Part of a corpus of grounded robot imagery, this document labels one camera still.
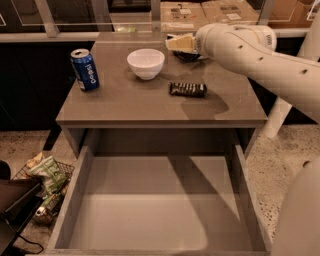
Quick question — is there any dark chair seat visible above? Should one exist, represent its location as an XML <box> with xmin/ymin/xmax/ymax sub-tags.
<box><xmin>0</xmin><ymin>161</ymin><xmax>41</xmax><ymax>256</ymax></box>

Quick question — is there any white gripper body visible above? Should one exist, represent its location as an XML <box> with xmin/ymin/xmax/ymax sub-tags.
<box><xmin>195</xmin><ymin>23</ymin><xmax>233</xmax><ymax>60</ymax></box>

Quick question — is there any green snack bag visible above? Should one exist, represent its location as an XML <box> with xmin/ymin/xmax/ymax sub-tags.
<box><xmin>27</xmin><ymin>156</ymin><xmax>67</xmax><ymax>194</ymax></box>

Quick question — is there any white ceramic bowl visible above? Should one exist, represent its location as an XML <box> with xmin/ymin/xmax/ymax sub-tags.
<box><xmin>127</xmin><ymin>49</ymin><xmax>165</xmax><ymax>80</ymax></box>

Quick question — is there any cardboard box right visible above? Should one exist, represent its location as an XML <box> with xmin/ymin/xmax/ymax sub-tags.
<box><xmin>201</xmin><ymin>0</ymin><xmax>259</xmax><ymax>24</ymax></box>

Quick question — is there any open grey top drawer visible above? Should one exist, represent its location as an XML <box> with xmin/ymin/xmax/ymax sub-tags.
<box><xmin>47</xmin><ymin>145</ymin><xmax>271</xmax><ymax>256</ymax></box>

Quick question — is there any cardboard box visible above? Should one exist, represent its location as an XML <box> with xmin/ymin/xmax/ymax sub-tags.
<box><xmin>201</xmin><ymin>0</ymin><xmax>259</xmax><ymax>24</ymax></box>
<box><xmin>160</xmin><ymin>1</ymin><xmax>209</xmax><ymax>32</ymax></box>

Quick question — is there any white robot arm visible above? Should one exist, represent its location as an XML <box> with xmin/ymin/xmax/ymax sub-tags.
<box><xmin>165</xmin><ymin>23</ymin><xmax>320</xmax><ymax>256</ymax></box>

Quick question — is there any black wire basket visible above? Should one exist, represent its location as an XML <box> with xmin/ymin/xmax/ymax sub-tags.
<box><xmin>13</xmin><ymin>158</ymin><xmax>74</xmax><ymax>218</ymax></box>

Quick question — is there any grey railing frame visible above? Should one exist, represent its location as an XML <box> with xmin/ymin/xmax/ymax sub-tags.
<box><xmin>0</xmin><ymin>0</ymin><xmax>320</xmax><ymax>41</ymax></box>

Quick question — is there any cardboard box left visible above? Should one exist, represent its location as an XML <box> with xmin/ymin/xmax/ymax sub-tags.
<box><xmin>160</xmin><ymin>1</ymin><xmax>209</xmax><ymax>32</ymax></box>

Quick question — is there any black floor cable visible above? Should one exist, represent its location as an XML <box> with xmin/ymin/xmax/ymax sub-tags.
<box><xmin>13</xmin><ymin>233</ymin><xmax>45</xmax><ymax>255</ymax></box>

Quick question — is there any blue chip bag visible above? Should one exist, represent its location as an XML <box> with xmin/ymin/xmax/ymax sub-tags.
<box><xmin>166</xmin><ymin>34</ymin><xmax>203</xmax><ymax>62</ymax></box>

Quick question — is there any dark wrapped candy bar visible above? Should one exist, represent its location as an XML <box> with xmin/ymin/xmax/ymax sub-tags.
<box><xmin>169</xmin><ymin>82</ymin><xmax>207</xmax><ymax>98</ymax></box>

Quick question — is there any metal can in basket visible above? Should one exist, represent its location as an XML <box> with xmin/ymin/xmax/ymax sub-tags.
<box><xmin>34</xmin><ymin>207</ymin><xmax>53</xmax><ymax>224</ymax></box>

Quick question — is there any blue Pepsi can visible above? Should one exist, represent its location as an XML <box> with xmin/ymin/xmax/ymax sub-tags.
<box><xmin>70</xmin><ymin>48</ymin><xmax>99</xmax><ymax>92</ymax></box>

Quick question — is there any grey drawer cabinet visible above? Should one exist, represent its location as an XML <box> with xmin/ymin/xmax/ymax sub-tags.
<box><xmin>56</xmin><ymin>32</ymin><xmax>267</xmax><ymax>152</ymax></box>

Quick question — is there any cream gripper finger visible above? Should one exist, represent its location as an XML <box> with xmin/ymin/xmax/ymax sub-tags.
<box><xmin>165</xmin><ymin>33</ymin><xmax>195</xmax><ymax>53</ymax></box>

